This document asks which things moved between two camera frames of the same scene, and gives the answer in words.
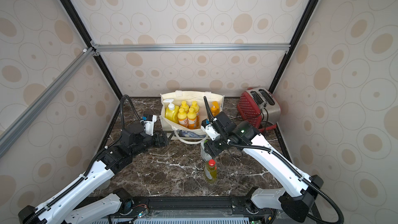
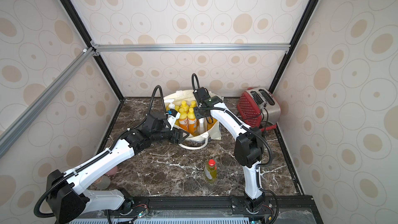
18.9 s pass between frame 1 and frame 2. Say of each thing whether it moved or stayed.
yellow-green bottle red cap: stayed
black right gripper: moved
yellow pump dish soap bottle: stayed
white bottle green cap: moved
